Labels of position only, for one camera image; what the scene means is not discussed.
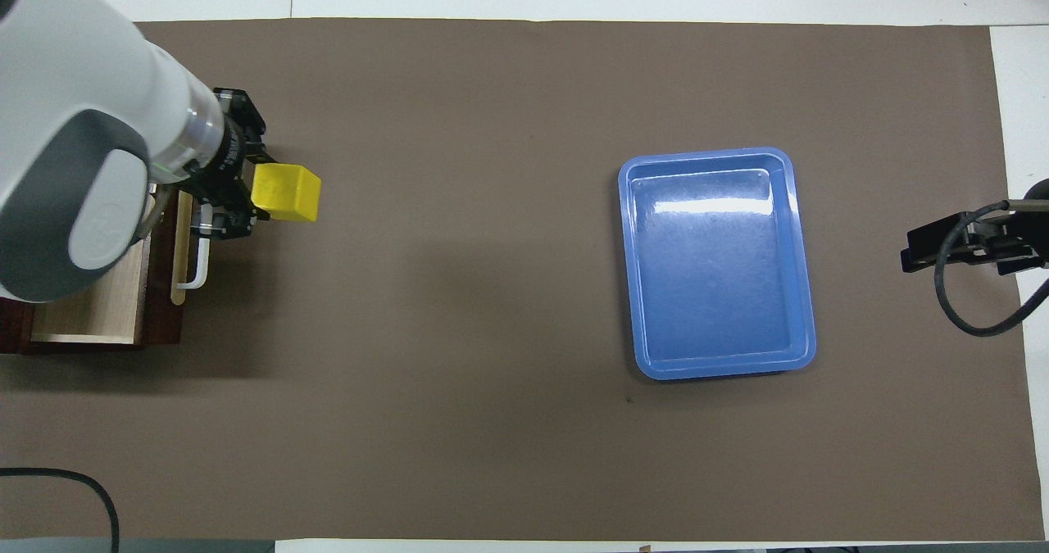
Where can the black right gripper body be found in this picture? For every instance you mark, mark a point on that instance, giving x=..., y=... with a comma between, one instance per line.
x=1028, y=242

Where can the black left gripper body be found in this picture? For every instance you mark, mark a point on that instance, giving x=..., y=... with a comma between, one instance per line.
x=229, y=164

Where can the yellow cube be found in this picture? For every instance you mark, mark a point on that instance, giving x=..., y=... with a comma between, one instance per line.
x=283, y=192

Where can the wooden drawer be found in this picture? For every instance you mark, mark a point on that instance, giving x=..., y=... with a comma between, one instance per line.
x=90, y=311

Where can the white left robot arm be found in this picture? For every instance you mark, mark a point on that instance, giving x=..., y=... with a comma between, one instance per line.
x=74, y=111

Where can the blue plastic tray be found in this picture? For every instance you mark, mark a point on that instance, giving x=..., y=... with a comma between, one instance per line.
x=713, y=274

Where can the brown paper table mat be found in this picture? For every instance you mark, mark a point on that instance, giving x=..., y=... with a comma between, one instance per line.
x=492, y=307

